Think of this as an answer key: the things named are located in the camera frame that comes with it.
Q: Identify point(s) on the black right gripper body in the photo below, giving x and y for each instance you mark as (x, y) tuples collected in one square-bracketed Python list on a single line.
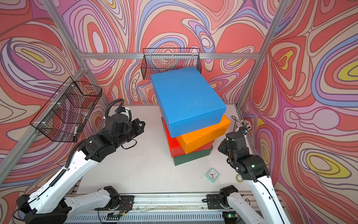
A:
[(223, 148)]

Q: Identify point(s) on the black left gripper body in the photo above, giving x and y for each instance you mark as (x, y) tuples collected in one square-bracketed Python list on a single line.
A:
[(128, 135)]

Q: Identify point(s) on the orange shoebox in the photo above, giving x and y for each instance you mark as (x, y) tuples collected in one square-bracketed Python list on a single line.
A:
[(191, 141)]

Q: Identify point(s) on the red shoebox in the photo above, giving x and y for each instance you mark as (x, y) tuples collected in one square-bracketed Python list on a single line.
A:
[(174, 146)]

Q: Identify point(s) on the green shoebox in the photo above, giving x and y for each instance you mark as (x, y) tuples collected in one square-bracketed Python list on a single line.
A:
[(179, 160)]

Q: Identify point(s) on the blue shoebox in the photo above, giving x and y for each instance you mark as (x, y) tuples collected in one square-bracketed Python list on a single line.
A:
[(187, 101)]

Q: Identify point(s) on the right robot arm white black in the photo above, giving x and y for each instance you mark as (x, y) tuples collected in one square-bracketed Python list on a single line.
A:
[(256, 175)]

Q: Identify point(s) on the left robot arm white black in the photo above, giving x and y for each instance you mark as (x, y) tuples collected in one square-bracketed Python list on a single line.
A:
[(49, 204)]

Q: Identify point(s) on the metal cup of pencils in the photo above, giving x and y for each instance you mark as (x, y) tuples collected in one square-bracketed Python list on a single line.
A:
[(244, 126)]

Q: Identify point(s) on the roll of clear tape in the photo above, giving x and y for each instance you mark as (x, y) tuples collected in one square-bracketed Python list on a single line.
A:
[(239, 178)]

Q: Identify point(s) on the small teal alarm clock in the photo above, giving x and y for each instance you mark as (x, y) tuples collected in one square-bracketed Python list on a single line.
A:
[(212, 175)]

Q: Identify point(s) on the marker pen in left basket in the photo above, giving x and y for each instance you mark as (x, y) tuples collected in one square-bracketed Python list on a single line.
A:
[(75, 134)]

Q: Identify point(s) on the aluminium horizontal back bar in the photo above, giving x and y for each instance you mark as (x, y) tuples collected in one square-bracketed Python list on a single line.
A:
[(207, 56)]

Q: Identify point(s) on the black wire basket left wall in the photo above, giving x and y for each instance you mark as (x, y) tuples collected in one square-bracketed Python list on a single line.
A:
[(71, 105)]

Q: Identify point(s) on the black wire basket wall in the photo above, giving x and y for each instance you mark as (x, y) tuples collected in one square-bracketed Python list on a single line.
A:
[(158, 64), (71, 105)]

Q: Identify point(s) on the black wire basket back wall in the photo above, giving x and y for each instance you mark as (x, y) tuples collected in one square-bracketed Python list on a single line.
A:
[(158, 64)]

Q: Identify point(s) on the aluminium frame post right corner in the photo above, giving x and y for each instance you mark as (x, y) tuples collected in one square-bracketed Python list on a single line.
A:
[(279, 14)]

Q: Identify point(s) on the aluminium frame post corner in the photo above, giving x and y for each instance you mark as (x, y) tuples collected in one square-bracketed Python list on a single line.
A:
[(279, 14), (66, 35)]

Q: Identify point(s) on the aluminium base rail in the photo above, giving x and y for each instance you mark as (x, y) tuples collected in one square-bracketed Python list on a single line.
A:
[(192, 208)]

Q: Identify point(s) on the aluminium frame post left corner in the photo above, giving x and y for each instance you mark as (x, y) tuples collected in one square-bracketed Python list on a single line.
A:
[(66, 35)]

